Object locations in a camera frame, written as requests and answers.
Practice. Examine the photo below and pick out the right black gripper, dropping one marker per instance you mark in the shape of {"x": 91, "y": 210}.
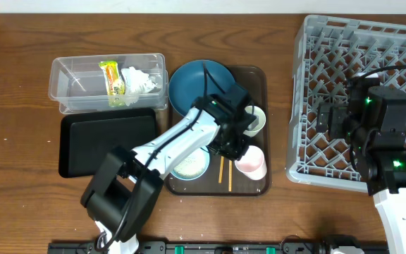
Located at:
{"x": 337, "y": 111}

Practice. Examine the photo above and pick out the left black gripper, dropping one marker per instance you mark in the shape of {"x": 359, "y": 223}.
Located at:
{"x": 241, "y": 149}

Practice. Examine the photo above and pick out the white cup green inside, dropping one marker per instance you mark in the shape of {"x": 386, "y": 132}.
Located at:
{"x": 259, "y": 122}

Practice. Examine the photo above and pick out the white cup pink inside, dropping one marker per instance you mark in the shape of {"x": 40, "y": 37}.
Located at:
{"x": 252, "y": 164}

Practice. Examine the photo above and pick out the white napkin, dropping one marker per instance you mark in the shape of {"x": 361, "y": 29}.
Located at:
{"x": 137, "y": 83}

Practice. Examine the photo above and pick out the green orange snack wrapper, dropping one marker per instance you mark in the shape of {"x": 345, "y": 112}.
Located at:
{"x": 115, "y": 86}

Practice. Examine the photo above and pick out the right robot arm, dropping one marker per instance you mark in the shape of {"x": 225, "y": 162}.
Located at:
{"x": 373, "y": 124}

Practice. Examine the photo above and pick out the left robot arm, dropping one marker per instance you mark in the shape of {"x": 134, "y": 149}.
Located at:
{"x": 124, "y": 190}

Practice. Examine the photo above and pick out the grey dishwasher rack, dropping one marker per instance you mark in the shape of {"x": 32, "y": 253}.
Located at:
{"x": 328, "y": 50}

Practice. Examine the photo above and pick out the right wooden chopstick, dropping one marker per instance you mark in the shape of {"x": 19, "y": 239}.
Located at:
{"x": 230, "y": 175}

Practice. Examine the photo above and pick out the wooden chopstick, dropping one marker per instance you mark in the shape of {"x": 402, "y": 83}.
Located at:
{"x": 221, "y": 170}
{"x": 230, "y": 175}

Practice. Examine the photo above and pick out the left wooden chopstick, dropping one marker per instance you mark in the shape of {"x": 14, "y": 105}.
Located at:
{"x": 221, "y": 170}

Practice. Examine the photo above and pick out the brown serving tray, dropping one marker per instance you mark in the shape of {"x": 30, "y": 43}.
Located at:
{"x": 252, "y": 79}

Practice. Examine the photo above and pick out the light blue bowl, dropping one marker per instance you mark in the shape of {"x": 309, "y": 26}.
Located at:
{"x": 193, "y": 166}

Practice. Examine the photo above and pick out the dark blue plate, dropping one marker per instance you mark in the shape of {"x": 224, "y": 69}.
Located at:
{"x": 187, "y": 83}

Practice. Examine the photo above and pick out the black plastic bin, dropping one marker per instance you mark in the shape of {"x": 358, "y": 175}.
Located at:
{"x": 86, "y": 138}

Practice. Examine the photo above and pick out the clear plastic bin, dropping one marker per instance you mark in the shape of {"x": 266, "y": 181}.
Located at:
{"x": 77, "y": 83}

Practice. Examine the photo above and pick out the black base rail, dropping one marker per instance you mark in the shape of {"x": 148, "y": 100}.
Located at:
{"x": 157, "y": 247}

